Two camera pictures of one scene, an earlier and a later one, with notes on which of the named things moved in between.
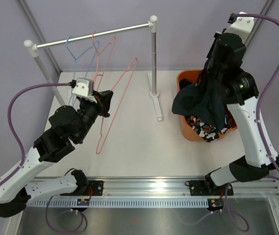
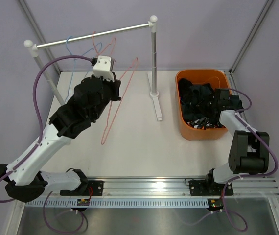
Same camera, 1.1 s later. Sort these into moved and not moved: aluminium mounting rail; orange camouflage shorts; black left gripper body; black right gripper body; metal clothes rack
Moved: black left gripper body; orange camouflage shorts; black right gripper body
Not moved: metal clothes rack; aluminium mounting rail
